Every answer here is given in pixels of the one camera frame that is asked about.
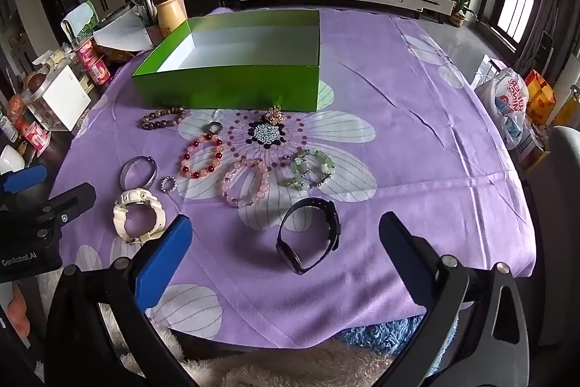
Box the yellow gift boxes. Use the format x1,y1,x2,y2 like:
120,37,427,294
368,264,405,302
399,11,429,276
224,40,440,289
523,69,580,125

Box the white cardboard box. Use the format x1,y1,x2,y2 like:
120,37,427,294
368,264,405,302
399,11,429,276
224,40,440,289
40,65,94,132

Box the blue fuzzy rug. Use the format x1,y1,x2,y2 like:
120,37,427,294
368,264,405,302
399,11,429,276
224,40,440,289
337,316,455,357

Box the yellow bottle with red straw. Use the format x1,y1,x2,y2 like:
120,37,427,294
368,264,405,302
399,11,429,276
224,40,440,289
149,0,188,37

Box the white bowl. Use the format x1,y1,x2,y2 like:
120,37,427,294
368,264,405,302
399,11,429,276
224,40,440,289
0,144,26,173

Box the gold rhinestone brooch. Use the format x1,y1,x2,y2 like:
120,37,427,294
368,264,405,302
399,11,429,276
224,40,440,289
265,104,286,126

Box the white folded paper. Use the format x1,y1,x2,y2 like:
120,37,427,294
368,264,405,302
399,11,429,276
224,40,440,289
92,10,157,53

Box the yellow-white scrunchie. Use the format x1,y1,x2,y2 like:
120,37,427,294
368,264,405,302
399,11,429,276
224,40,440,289
112,187,167,245

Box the pen holder with pens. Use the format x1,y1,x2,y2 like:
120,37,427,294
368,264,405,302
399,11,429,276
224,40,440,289
135,0,160,28

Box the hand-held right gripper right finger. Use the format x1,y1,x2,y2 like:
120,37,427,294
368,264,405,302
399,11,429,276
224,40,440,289
376,211,531,387

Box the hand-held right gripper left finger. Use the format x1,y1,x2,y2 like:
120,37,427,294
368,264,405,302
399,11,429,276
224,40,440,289
43,214,200,387

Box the pink bead bracelet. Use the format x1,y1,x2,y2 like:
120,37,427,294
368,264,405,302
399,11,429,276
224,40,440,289
221,157,271,208

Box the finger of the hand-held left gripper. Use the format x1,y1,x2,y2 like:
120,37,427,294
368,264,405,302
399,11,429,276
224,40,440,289
34,182,98,236
0,164,48,211

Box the pink packet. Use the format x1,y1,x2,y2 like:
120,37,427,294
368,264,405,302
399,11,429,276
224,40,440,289
22,121,51,151

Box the green cardboard box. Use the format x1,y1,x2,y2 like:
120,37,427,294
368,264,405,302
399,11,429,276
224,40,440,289
131,9,322,114

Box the brown bead bracelet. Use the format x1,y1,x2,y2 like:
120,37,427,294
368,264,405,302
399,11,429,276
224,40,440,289
140,106,187,131

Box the grey chair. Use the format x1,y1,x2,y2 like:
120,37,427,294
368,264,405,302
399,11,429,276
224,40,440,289
525,126,580,348

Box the white printed plastic bag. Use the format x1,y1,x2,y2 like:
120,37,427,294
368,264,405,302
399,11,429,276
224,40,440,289
475,67,530,151

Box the pink yogurt cup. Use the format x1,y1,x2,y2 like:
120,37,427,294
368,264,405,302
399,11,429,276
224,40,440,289
74,41,97,68

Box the green and white carton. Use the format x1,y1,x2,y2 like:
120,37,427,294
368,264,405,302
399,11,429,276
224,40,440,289
61,1,101,44

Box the dark green bangle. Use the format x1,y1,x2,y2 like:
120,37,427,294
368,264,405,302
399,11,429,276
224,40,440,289
120,155,158,190

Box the red bead bracelet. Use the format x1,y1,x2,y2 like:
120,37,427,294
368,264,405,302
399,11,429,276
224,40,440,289
180,132,225,180

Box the red can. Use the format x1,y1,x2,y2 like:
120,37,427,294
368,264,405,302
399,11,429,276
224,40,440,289
86,58,112,87

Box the purple floral tablecloth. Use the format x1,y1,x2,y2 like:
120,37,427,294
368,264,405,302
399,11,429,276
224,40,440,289
49,6,538,350

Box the small potted plant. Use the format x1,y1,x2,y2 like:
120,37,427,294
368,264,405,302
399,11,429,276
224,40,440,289
450,0,475,28

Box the black fitness band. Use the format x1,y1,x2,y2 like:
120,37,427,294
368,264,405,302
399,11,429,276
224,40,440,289
275,197,341,276

